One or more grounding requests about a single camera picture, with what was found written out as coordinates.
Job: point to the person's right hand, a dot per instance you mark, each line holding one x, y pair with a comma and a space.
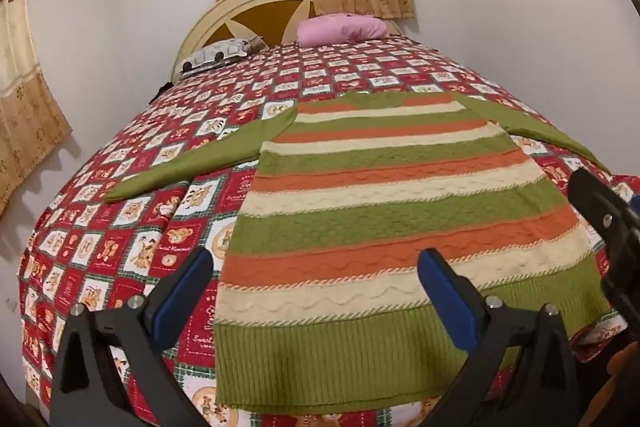
615, 367

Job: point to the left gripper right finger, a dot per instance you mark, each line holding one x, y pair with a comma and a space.
519, 371

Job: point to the red teddy bear bedspread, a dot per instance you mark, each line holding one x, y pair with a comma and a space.
89, 262

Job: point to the grey patterned pillow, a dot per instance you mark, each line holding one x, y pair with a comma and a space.
220, 53

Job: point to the beige side curtain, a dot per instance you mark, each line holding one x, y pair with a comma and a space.
32, 123

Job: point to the green orange cream striped sweater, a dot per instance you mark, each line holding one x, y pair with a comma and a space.
319, 306

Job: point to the pink pillow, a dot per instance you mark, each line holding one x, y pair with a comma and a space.
339, 28

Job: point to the cream wooden headboard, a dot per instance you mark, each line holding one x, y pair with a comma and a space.
275, 21

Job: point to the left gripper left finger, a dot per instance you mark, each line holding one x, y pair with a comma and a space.
150, 326

